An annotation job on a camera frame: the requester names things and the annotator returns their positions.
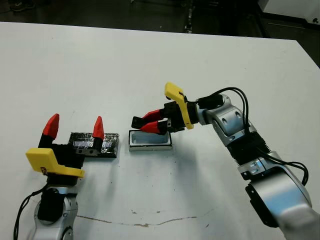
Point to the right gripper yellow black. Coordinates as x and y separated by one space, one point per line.
180 115

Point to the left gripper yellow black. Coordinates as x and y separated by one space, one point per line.
65 160

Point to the black glossy box lid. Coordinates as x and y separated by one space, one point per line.
110 143

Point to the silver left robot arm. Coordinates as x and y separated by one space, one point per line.
67 212

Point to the metal pole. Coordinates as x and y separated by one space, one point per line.
188 20

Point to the white camera box base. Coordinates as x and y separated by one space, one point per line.
150 147

